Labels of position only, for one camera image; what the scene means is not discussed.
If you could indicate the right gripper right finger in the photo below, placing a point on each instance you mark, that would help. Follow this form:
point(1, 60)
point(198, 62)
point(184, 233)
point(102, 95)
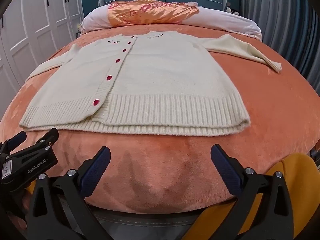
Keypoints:
point(274, 217)

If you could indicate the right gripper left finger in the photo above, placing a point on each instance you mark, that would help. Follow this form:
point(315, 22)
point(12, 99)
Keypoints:
point(47, 219)

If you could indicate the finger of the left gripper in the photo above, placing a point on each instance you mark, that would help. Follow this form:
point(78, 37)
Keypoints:
point(15, 141)
point(49, 139)

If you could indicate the cream knit cardigan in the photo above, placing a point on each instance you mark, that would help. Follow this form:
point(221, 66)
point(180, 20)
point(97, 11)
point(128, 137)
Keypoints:
point(163, 83)

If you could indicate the orange plush bed blanket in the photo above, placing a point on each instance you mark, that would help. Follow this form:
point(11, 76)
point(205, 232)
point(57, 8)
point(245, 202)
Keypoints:
point(171, 173)

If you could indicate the white panelled wardrobe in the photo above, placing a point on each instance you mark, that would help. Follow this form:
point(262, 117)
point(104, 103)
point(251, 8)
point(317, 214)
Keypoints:
point(31, 32)

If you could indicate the orange floral satin pillow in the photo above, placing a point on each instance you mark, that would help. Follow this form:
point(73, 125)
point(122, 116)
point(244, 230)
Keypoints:
point(136, 12)

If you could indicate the grey pleated curtain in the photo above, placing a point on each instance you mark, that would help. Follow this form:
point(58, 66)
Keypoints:
point(291, 28)

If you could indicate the white pink pillow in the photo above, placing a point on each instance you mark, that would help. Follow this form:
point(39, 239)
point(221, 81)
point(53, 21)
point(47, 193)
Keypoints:
point(206, 18)

